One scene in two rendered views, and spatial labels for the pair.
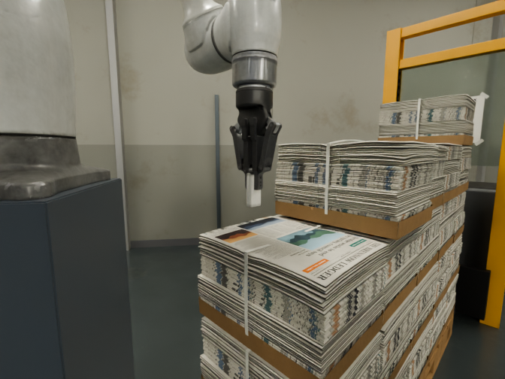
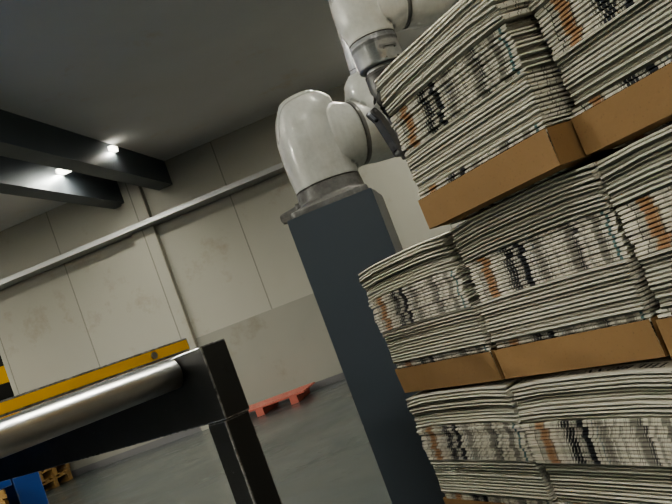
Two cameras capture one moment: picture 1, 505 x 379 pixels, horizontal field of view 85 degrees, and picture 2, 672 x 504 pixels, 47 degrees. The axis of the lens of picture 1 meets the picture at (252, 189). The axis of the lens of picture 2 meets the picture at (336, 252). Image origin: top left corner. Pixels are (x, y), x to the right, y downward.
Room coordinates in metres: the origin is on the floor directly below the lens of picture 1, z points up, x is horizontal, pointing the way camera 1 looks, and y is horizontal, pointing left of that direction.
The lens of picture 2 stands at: (0.82, -1.40, 0.77)
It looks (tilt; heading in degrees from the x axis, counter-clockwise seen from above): 4 degrees up; 108
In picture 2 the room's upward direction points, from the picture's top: 21 degrees counter-clockwise
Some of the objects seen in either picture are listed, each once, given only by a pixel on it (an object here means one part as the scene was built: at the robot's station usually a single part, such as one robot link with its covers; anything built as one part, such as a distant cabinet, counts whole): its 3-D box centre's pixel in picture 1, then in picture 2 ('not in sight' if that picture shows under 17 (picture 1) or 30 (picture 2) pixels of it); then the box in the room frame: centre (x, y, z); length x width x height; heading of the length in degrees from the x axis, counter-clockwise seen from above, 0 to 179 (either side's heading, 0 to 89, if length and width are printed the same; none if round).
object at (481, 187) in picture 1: (444, 234); not in sight; (2.05, -1.48, 0.40); 0.70 x 0.55 x 0.80; 45
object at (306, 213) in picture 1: (319, 204); not in sight; (0.92, -0.23, 0.86); 0.29 x 0.16 x 0.04; 134
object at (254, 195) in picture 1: (255, 189); not in sight; (0.57, -0.01, 0.96); 0.03 x 0.01 x 0.07; 135
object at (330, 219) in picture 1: (350, 209); not in sight; (0.84, -0.31, 0.86); 0.28 x 0.06 x 0.04; 134
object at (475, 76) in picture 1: (446, 113); not in sight; (1.80, -1.23, 1.28); 0.57 x 0.01 x 0.65; 45
